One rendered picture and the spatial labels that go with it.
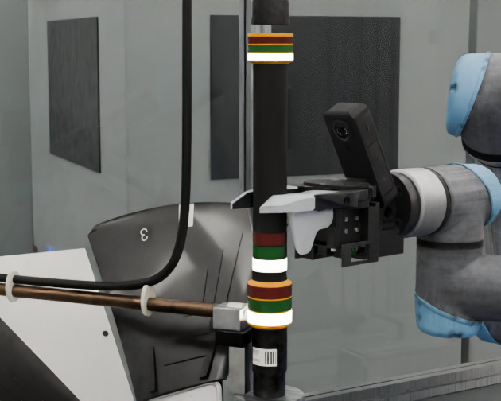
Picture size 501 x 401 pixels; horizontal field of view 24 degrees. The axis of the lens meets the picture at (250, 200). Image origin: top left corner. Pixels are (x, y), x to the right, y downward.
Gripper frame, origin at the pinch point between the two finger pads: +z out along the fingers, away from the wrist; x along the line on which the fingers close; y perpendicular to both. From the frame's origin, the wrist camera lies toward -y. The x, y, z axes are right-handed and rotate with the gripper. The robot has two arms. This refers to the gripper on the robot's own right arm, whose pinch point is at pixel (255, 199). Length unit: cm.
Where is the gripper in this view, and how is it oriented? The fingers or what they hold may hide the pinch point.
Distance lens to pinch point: 111.3
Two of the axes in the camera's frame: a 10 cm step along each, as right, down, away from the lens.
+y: 0.0, 9.9, 1.2
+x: -6.7, -0.9, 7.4
